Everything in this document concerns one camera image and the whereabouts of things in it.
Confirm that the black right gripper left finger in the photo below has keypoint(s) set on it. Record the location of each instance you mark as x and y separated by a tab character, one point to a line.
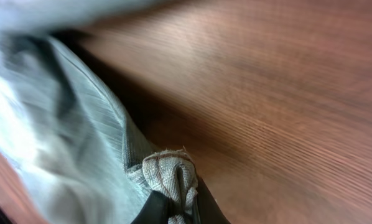
154	211

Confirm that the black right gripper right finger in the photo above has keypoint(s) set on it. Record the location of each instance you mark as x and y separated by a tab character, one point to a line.
207	210

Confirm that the light blue denim shorts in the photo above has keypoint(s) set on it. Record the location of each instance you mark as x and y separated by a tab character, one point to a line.
65	133

